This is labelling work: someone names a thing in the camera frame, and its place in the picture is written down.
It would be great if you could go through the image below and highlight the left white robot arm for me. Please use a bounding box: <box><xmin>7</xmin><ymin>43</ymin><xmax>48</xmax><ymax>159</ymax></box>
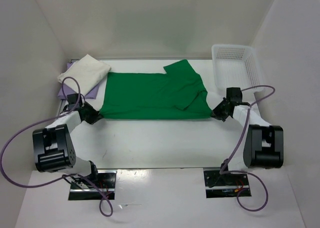
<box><xmin>32</xmin><ymin>94</ymin><xmax>103</xmax><ymax>188</ymax></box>

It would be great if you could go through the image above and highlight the cream white t shirt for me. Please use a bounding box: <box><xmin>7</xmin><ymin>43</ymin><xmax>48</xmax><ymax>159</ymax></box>
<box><xmin>57</xmin><ymin>54</ymin><xmax>112</xmax><ymax>99</ymax></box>

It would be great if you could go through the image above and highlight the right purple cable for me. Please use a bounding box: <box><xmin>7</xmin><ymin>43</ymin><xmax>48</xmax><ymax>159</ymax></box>
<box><xmin>219</xmin><ymin>85</ymin><xmax>276</xmax><ymax>211</ymax></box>

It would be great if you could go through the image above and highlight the purple cable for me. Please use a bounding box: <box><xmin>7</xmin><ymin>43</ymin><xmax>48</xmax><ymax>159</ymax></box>
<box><xmin>219</xmin><ymin>85</ymin><xmax>276</xmax><ymax>211</ymax></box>
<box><xmin>0</xmin><ymin>77</ymin><xmax>116</xmax><ymax>217</ymax></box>

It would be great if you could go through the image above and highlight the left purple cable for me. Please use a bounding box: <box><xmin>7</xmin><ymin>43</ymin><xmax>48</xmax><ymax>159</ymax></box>
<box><xmin>0</xmin><ymin>77</ymin><xmax>116</xmax><ymax>217</ymax></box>

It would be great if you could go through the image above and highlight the green t shirt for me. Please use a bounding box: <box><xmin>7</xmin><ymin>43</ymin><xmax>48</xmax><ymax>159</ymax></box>
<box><xmin>99</xmin><ymin>60</ymin><xmax>212</xmax><ymax>120</ymax></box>

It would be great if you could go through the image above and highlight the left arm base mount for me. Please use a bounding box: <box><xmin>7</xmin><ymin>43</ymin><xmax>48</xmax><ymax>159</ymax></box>
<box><xmin>63</xmin><ymin>169</ymin><xmax>117</xmax><ymax>201</ymax></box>

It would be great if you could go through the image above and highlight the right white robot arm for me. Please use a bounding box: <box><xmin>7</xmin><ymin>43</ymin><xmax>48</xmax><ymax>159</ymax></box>
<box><xmin>211</xmin><ymin>85</ymin><xmax>284</xmax><ymax>184</ymax></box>

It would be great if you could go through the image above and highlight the purple t shirt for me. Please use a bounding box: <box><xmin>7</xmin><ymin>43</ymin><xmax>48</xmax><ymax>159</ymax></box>
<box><xmin>57</xmin><ymin>61</ymin><xmax>101</xmax><ymax>100</ymax></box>

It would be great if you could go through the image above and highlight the white plastic basket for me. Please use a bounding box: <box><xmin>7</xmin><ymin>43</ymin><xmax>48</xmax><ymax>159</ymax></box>
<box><xmin>211</xmin><ymin>44</ymin><xmax>264</xmax><ymax>93</ymax></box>

